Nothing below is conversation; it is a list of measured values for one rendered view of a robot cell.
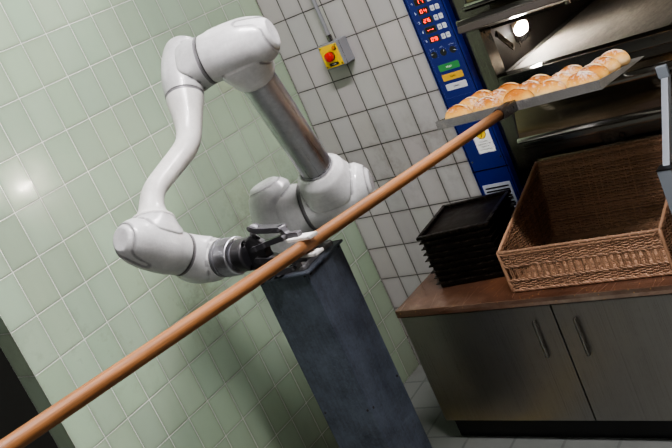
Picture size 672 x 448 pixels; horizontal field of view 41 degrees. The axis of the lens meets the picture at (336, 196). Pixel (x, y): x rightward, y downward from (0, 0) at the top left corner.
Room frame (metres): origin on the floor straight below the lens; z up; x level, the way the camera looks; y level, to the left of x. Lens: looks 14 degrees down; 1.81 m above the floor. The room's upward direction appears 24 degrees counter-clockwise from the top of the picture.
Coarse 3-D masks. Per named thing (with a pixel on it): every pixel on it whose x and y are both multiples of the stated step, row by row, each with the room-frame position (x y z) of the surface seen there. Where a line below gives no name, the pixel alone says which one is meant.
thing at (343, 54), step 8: (336, 40) 3.49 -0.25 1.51; (344, 40) 3.52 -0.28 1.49; (320, 48) 3.53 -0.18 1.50; (328, 48) 3.51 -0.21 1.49; (336, 48) 3.49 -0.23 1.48; (344, 48) 3.50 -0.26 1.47; (336, 56) 3.50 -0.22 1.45; (344, 56) 3.49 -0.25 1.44; (352, 56) 3.52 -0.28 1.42; (328, 64) 3.53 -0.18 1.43; (336, 64) 3.51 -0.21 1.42; (344, 64) 3.49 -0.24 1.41
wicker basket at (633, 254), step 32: (544, 160) 3.08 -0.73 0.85; (576, 160) 3.01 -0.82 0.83; (608, 160) 2.93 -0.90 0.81; (640, 160) 2.85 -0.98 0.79; (544, 192) 3.08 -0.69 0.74; (576, 192) 3.00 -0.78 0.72; (608, 192) 2.92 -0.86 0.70; (640, 192) 2.85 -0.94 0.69; (512, 224) 2.87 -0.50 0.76; (576, 224) 3.00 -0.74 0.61; (640, 224) 2.83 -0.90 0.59; (512, 256) 2.73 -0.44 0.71; (544, 256) 2.65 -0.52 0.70; (576, 256) 2.59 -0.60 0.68; (608, 256) 2.52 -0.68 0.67; (640, 256) 2.60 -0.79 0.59; (512, 288) 2.76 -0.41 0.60; (544, 288) 2.68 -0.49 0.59
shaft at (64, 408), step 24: (456, 144) 2.28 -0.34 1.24; (384, 192) 2.02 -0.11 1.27; (336, 216) 1.91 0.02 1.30; (312, 240) 1.82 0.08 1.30; (264, 264) 1.73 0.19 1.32; (288, 264) 1.75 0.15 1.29; (240, 288) 1.65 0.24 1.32; (192, 312) 1.57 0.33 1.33; (216, 312) 1.59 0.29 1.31; (168, 336) 1.51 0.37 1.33; (120, 360) 1.44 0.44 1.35; (144, 360) 1.46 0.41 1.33; (96, 384) 1.39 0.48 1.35; (48, 408) 1.33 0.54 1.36; (72, 408) 1.34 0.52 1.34; (24, 432) 1.28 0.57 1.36
